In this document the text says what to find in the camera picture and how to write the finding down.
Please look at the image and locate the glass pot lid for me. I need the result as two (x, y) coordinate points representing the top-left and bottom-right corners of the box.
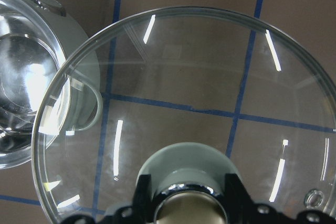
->
(32, 7), (335, 223)

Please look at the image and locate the mint green electric pot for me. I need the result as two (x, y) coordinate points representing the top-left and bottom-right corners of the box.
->
(1, 0), (102, 169)

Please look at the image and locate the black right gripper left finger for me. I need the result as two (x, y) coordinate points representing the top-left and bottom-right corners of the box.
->
(61, 174), (152, 224)

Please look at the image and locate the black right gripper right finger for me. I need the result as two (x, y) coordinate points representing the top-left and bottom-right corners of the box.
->
(224, 174), (335, 223)

